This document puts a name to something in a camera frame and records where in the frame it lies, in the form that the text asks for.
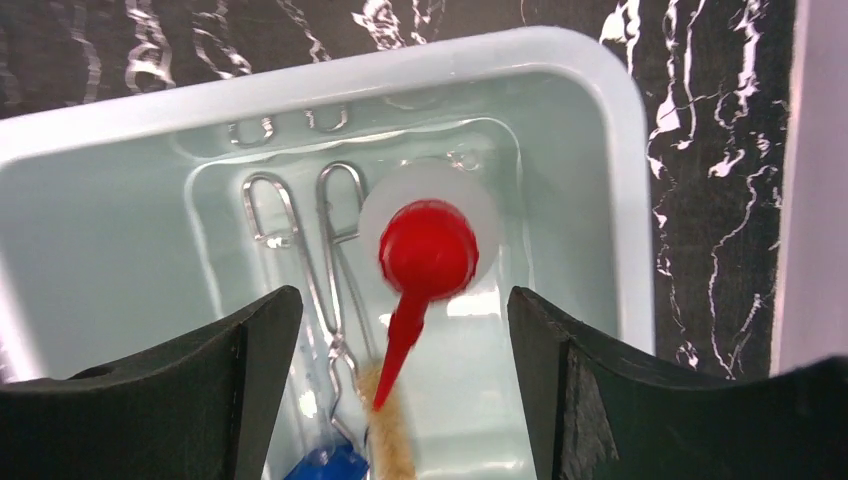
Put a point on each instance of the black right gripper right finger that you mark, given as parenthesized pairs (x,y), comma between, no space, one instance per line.
(598,408)

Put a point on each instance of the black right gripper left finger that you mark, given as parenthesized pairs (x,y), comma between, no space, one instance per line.
(199,406)

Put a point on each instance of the graduated cylinder blue base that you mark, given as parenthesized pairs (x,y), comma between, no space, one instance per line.
(326,446)

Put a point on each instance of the brown test tube brush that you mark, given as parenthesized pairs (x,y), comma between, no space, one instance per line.
(389,446)

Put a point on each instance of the white squeeze bottle red cap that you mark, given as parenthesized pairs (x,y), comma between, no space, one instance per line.
(433,230)

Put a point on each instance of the teal plastic bin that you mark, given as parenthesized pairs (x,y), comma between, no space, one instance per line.
(123,225)

